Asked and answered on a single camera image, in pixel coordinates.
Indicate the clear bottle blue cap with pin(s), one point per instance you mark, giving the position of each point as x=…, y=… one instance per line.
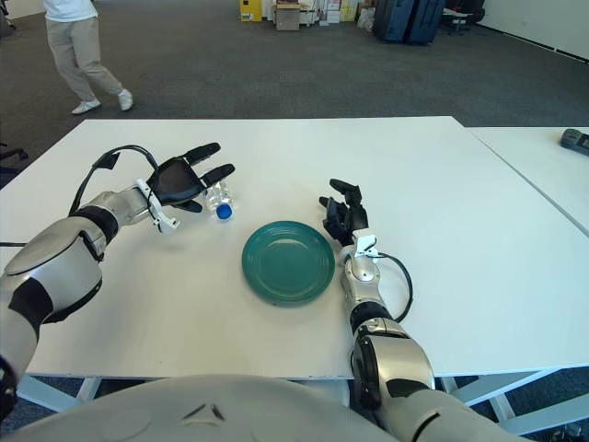
x=220, y=195

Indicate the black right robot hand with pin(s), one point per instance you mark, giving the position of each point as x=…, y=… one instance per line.
x=352, y=216

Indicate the yellow box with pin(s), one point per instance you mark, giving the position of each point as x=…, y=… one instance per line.
x=250, y=10

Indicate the green round plate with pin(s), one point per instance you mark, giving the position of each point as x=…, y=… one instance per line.
x=287, y=264

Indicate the black office chair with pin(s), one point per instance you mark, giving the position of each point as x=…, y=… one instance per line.
x=14, y=154

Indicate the person in beige trousers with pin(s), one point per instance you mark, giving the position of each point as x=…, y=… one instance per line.
x=73, y=46

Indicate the dark blue large case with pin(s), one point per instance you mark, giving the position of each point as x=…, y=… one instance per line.
x=425, y=20
x=391, y=20

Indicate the white plastic bag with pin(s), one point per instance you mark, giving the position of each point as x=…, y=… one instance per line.
x=366, y=19

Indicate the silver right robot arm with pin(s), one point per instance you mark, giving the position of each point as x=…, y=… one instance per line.
x=396, y=364

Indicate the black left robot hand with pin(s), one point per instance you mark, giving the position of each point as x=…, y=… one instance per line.
x=177, y=182

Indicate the white storage boxes pile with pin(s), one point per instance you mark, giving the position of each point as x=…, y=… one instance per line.
x=329, y=11

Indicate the grey robot torso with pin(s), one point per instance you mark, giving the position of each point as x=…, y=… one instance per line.
x=276, y=414

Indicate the black handheld device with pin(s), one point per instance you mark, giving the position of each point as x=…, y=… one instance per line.
x=575, y=142

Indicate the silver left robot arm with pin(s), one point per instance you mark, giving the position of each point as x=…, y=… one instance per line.
x=55, y=258

